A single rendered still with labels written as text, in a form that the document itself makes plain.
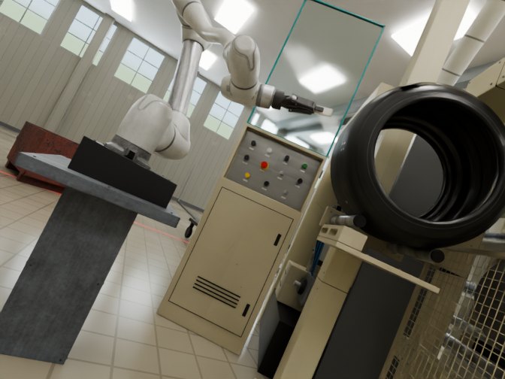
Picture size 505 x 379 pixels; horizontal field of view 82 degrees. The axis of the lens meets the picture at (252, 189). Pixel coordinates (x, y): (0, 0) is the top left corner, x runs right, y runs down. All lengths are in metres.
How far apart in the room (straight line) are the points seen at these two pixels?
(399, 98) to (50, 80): 11.40
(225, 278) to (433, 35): 1.69
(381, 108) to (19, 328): 1.44
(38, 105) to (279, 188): 10.65
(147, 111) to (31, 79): 10.93
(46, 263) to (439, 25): 2.00
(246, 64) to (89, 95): 10.80
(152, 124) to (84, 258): 0.54
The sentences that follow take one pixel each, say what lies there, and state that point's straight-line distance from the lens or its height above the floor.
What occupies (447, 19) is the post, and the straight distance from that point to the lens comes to 1.94.
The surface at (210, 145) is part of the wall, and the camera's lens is 11.75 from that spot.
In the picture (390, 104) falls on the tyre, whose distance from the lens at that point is 1.14.
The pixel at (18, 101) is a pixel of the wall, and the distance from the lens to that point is 12.04.
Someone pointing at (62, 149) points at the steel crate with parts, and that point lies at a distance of 4.11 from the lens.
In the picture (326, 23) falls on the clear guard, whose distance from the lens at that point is 2.21.
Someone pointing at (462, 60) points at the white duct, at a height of 2.14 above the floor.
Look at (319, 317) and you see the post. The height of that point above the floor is 0.47.
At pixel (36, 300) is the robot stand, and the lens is 1.28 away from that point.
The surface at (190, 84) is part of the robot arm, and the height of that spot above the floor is 1.20.
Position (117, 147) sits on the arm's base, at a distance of 1.19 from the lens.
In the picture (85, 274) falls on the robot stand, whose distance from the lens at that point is 1.22.
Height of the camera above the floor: 0.77
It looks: 5 degrees up
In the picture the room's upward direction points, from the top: 25 degrees clockwise
